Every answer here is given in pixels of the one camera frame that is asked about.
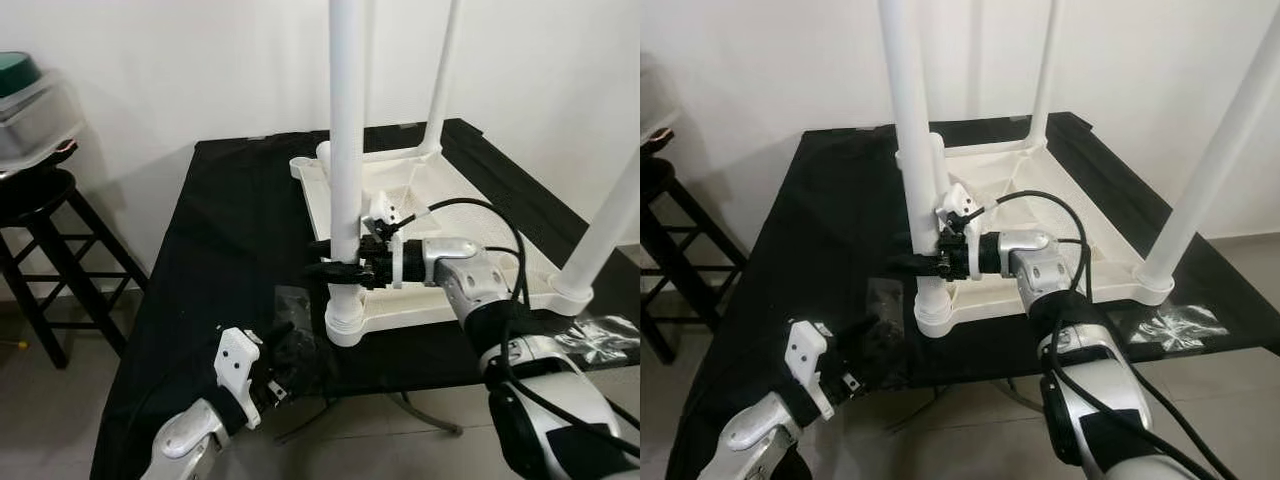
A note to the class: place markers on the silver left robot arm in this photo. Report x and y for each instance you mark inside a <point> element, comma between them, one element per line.
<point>185,440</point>
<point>745,435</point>

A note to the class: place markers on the green pot lid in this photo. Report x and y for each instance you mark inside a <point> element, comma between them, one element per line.
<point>15,70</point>

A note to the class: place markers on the clear plastic bag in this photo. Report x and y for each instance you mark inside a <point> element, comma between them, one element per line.
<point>885,300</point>
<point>290,300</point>

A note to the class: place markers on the black tablecloth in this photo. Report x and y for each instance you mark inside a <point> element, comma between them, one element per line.
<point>230,230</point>
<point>830,230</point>

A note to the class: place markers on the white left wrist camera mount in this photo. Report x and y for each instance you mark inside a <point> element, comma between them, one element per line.
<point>805,355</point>
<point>235,365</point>

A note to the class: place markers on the black wooden stool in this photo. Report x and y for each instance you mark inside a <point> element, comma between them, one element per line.
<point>655,180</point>
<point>40,190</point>

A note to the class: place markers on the clear plastic container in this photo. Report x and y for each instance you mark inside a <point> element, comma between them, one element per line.
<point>655,110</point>
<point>30,120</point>

